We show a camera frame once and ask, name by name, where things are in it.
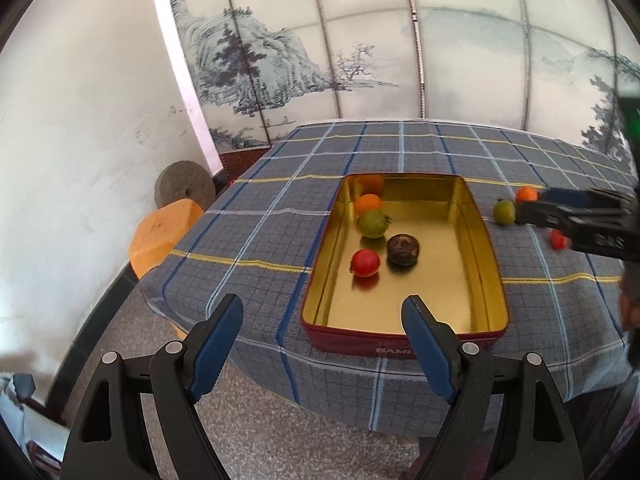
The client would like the red tin box gold inside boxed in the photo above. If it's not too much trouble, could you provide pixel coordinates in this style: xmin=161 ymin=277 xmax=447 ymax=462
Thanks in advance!
xmin=301 ymin=173 xmax=510 ymax=358

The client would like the round grey millstone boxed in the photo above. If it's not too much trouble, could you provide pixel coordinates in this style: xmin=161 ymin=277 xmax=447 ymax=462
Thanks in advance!
xmin=154 ymin=160 xmax=216 ymax=211

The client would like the green tomato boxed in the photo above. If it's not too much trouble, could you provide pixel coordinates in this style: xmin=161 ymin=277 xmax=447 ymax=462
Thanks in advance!
xmin=493 ymin=199 xmax=517 ymax=226
xmin=358 ymin=209 xmax=390 ymax=239

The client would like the dark brown round fruit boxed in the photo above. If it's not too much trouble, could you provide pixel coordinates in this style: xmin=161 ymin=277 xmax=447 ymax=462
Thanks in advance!
xmin=386 ymin=233 xmax=421 ymax=266

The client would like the grey plaid tablecloth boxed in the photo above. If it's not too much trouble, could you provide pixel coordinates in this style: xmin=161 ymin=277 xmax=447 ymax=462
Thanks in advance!
xmin=137 ymin=120 xmax=640 ymax=436

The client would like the landscape painted folding screen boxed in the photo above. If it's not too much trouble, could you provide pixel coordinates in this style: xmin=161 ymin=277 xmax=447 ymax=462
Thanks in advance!
xmin=165 ymin=0 xmax=640 ymax=181

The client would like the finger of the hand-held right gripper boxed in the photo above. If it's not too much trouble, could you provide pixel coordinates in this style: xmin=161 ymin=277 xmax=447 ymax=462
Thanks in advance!
xmin=515 ymin=200 xmax=640 ymax=261
xmin=542 ymin=187 xmax=640 ymax=216

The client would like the person's dark clothing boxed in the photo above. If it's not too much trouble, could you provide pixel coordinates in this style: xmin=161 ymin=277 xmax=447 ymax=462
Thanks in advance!
xmin=564 ymin=332 xmax=640 ymax=480

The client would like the orange wooden stool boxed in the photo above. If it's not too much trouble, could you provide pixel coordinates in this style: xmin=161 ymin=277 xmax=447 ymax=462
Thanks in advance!
xmin=128 ymin=199 xmax=206 ymax=281

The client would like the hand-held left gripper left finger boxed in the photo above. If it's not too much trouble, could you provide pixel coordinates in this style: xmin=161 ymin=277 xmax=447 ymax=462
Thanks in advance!
xmin=60 ymin=293 xmax=245 ymax=480

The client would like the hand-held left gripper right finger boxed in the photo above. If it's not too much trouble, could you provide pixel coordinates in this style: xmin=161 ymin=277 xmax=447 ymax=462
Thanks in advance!
xmin=401 ymin=295 xmax=586 ymax=480

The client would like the person's right forearm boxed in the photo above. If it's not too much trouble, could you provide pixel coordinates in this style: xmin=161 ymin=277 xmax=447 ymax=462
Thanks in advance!
xmin=619 ymin=264 xmax=640 ymax=333

